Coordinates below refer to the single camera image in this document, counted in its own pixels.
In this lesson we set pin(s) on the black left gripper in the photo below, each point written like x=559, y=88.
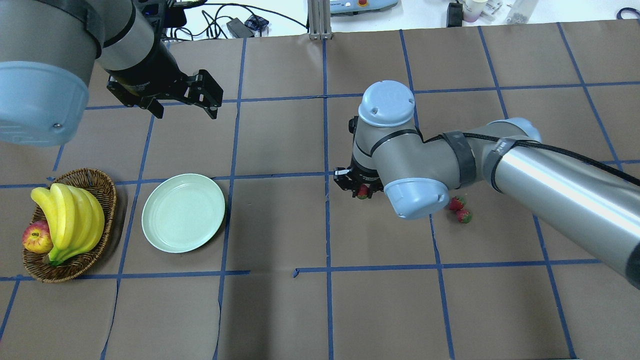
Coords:
x=148, y=71

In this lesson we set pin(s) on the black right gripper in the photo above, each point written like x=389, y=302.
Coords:
x=361, y=177

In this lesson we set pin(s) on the red strawberry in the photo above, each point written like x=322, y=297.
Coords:
x=363, y=192
x=464, y=216
x=457, y=203

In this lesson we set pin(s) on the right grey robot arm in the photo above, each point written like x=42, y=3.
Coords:
x=594, y=205

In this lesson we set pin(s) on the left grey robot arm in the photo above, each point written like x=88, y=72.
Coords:
x=48, y=50

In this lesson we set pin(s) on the pale green plate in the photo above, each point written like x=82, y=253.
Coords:
x=183, y=213

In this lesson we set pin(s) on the black power adapter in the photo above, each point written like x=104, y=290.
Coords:
x=238, y=29

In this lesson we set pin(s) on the yellow banana bunch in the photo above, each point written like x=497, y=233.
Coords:
x=76, y=221

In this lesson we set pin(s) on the red yellow apple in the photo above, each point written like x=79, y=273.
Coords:
x=36, y=237

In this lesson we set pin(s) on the brown wicker basket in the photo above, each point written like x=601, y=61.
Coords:
x=101, y=186

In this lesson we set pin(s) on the aluminium frame post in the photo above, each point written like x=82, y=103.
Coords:
x=318, y=17

